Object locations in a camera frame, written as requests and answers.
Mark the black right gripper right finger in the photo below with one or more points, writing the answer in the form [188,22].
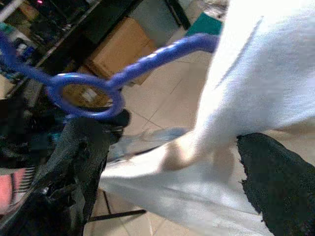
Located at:
[283,191]

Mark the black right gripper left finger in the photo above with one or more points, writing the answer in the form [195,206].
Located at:
[78,159]

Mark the white printed t-shirt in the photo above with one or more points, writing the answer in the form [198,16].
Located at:
[246,86]

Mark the purple plastic hanger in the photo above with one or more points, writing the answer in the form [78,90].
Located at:
[147,59]

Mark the printed cardboard box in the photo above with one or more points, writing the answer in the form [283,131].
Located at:
[86,96]

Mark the plain cardboard box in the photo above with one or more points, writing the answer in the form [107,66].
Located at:
[123,41]

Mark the black metal shelf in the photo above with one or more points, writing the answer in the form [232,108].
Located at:
[103,24]

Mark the teal floor mat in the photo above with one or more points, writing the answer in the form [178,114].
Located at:
[204,24]

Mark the black clothes rack frame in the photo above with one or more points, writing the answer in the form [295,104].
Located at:
[118,215]

